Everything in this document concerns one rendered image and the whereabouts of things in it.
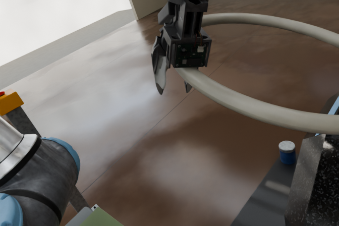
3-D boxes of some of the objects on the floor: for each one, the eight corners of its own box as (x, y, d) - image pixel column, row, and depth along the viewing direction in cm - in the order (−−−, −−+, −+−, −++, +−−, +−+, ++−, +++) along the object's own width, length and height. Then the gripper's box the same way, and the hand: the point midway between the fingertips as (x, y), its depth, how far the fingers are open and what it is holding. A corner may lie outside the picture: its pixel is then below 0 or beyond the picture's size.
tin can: (298, 156, 177) (297, 142, 171) (293, 166, 171) (292, 152, 165) (283, 152, 184) (281, 138, 178) (278, 162, 178) (276, 148, 172)
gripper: (157, -1, 37) (151, 114, 49) (234, 1, 39) (210, 109, 52) (148, -15, 43) (145, 89, 56) (214, -13, 46) (197, 86, 59)
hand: (173, 86), depth 55 cm, fingers closed on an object, 5 cm apart
